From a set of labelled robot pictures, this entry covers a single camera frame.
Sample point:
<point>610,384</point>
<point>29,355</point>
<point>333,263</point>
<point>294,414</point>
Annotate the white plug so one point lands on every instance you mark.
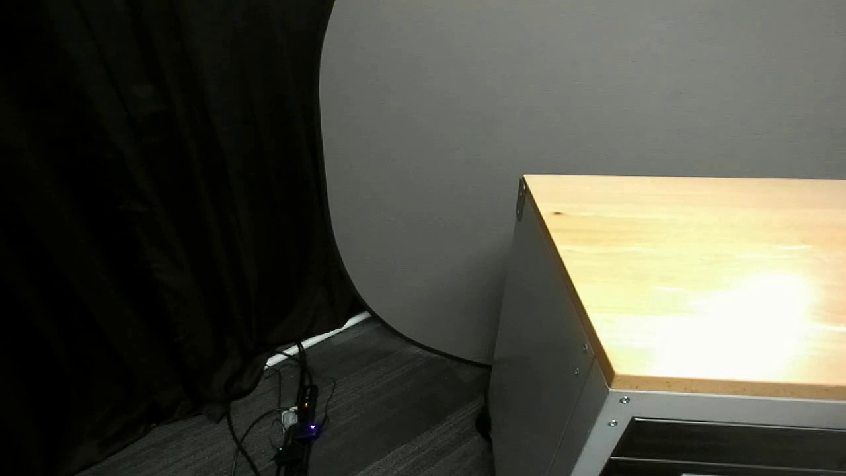
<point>290,419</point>

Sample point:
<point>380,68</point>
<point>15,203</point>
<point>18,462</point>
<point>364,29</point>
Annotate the grey workbench with wooden top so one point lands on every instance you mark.
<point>705,265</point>

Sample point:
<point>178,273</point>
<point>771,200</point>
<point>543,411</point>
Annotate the black power strip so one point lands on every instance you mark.
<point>306,414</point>

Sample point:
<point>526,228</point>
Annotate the black curtain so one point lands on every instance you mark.
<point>134,220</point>

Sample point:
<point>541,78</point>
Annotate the white floor strip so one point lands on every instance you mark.
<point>322,337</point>

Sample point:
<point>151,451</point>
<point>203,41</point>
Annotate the grey rounded panel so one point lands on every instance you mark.
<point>486,132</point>

